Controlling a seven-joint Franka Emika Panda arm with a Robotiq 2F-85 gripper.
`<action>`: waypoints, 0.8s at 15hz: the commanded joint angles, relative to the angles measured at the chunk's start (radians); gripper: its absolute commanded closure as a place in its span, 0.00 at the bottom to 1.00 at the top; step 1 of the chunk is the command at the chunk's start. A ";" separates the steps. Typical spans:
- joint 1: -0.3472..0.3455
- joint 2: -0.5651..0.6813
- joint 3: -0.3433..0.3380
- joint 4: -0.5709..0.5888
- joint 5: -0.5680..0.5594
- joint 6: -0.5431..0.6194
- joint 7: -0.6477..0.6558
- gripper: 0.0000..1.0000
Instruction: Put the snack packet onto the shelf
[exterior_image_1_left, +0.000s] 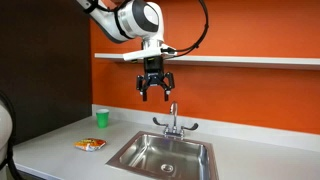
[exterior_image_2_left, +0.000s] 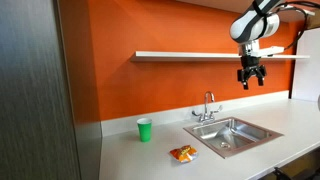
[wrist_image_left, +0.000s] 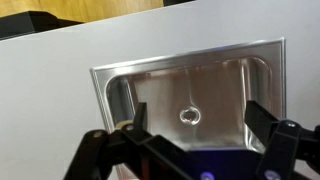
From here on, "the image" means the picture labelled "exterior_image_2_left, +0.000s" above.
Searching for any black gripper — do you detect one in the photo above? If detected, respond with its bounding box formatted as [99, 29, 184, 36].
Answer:
[236, 54, 268, 91]

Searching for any orange Cheetos snack packet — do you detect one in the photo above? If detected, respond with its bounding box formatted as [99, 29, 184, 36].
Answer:
[169, 144, 199, 164]

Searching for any white refrigerator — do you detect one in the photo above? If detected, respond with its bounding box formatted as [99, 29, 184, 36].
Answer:
[291, 28, 320, 103]

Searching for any stainless steel sink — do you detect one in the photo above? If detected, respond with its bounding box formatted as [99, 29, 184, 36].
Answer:
[182, 116, 285, 160]

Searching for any green plastic cup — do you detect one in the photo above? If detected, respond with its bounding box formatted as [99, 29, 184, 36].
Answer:
[136, 117, 153, 143]

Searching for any dark wood cabinet panel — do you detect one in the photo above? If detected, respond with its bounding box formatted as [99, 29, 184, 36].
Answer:
[0, 0, 103, 180]

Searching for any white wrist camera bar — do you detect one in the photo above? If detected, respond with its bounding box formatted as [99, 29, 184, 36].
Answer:
[255, 45, 286, 58]

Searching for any chrome two-handle faucet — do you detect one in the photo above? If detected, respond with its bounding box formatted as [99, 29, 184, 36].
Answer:
[191, 90, 224, 125]

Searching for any long white wall shelf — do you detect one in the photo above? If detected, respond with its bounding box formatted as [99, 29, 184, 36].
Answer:
[129, 50, 311, 63]

